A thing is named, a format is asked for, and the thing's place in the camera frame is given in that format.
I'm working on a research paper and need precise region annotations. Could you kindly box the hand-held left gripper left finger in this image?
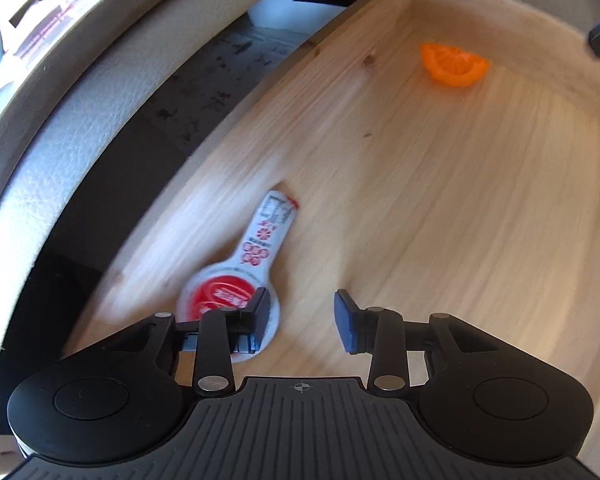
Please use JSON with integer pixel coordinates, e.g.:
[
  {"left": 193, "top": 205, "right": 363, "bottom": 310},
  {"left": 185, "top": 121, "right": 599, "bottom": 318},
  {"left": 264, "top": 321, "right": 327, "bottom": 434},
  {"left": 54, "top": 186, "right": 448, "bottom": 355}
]
[{"left": 100, "top": 287, "right": 271, "bottom": 395}]

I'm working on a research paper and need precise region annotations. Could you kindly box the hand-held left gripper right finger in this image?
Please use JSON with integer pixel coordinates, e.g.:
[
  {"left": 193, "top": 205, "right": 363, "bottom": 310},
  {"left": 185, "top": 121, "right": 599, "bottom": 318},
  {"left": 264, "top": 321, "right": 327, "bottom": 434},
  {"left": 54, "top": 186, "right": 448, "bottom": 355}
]
[{"left": 333, "top": 288, "right": 485, "bottom": 394}]

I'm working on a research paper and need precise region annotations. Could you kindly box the red and white pouch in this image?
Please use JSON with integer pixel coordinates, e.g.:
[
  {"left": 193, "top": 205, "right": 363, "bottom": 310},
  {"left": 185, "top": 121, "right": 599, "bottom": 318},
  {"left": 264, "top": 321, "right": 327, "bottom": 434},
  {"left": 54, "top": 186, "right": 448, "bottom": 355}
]
[{"left": 176, "top": 189, "right": 301, "bottom": 362}]

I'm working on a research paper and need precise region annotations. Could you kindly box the wooden drawer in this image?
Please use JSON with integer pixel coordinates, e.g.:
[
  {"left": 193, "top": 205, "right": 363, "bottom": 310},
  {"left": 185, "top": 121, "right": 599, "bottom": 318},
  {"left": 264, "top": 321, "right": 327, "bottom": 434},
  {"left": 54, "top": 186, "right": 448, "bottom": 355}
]
[{"left": 60, "top": 0, "right": 600, "bottom": 480}]

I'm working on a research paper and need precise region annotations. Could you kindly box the orange toy mandarin segment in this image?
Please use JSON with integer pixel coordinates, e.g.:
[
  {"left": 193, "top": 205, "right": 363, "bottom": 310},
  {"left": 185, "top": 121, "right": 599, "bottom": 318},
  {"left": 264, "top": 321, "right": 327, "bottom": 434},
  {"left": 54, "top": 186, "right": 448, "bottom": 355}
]
[{"left": 420, "top": 41, "right": 491, "bottom": 90}]

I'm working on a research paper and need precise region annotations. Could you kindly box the dark printed panel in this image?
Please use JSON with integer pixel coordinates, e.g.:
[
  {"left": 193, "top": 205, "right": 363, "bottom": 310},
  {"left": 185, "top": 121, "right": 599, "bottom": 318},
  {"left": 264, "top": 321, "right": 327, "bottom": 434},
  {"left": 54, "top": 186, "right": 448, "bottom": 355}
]
[{"left": 145, "top": 27, "right": 313, "bottom": 153}]

